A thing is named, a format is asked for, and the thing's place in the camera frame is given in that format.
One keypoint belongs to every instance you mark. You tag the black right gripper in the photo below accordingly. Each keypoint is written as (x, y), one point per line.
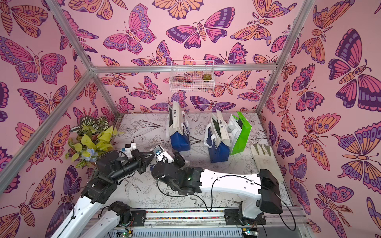
(162, 171)

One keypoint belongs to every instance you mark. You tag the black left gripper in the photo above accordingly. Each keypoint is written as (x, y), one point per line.
(141, 162)

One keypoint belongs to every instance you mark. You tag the blue white takeout bag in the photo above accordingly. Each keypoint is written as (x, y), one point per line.
(217, 138)

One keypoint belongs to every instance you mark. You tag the green white takeout bag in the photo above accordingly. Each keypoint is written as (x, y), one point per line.
(240, 129)

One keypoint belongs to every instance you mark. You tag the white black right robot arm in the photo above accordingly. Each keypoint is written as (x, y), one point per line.
(261, 189)

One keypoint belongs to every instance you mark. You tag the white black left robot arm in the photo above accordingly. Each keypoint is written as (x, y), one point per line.
(93, 197)

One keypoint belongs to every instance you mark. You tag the artificial potted plant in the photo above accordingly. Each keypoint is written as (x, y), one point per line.
(93, 139)

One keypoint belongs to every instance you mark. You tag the beige gardening glove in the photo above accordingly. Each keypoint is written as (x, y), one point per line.
(265, 159)

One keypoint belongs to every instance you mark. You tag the small succulent in basket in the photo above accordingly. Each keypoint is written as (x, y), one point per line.
(207, 77)

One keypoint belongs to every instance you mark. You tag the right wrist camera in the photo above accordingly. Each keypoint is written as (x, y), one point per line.
(161, 155)

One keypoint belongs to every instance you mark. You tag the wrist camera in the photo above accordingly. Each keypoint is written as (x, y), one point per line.
(161, 155)
(127, 150)

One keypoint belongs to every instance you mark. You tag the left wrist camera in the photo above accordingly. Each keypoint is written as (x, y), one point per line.
(127, 150)

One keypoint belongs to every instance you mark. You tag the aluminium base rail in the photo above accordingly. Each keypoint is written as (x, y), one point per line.
(178, 223)

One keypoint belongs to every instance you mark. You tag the white wire basket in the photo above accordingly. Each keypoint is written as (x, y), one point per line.
(186, 75)

